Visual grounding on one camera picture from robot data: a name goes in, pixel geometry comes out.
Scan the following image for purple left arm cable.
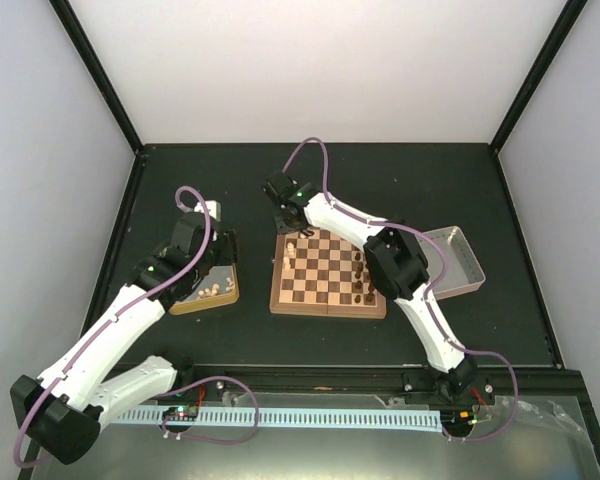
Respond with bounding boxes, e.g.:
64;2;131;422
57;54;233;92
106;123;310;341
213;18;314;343
12;185;214;469

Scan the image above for clear plastic tray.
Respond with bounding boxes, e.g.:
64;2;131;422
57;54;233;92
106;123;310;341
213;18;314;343
418;226;486;301

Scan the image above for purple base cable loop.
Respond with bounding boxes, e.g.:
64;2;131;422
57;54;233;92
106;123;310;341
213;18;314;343
160;374;262;445

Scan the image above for black frame post left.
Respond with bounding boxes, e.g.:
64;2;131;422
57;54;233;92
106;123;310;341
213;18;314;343
49;0;143;153

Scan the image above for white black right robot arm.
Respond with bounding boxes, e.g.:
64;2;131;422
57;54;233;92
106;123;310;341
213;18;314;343
263;172;477;403

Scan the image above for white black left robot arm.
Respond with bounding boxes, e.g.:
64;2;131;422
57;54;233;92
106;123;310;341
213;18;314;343
10;212;238;465

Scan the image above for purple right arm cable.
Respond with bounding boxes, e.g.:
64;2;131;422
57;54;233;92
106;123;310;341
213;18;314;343
283;137;520;444

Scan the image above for black frame post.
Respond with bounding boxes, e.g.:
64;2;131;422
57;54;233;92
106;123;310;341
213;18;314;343
489;0;588;154
49;0;143;153

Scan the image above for yellow tin box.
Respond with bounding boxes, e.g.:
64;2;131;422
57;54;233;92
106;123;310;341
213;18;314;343
169;265;239;315

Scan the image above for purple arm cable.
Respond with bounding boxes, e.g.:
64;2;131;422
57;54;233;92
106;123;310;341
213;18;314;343
12;185;214;469
283;137;520;444

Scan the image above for white slotted cable duct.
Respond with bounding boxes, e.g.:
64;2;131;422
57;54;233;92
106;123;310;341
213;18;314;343
114;405;443;433

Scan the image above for small electronics board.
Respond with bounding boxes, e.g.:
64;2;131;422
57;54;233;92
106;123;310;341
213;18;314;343
162;406;198;422

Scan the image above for black frame post right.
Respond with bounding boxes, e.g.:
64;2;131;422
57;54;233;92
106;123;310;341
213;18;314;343
489;0;588;154

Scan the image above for wooden chess board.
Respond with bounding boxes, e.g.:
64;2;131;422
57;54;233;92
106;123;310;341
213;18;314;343
269;228;387;320

